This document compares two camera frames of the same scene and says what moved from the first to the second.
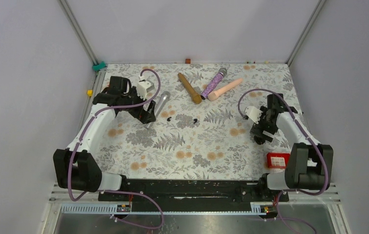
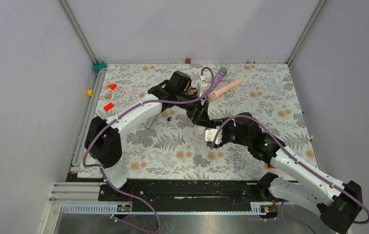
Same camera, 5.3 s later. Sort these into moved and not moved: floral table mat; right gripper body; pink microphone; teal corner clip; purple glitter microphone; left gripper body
Moved: right gripper body; left gripper body
Not moved: floral table mat; purple glitter microphone; teal corner clip; pink microphone
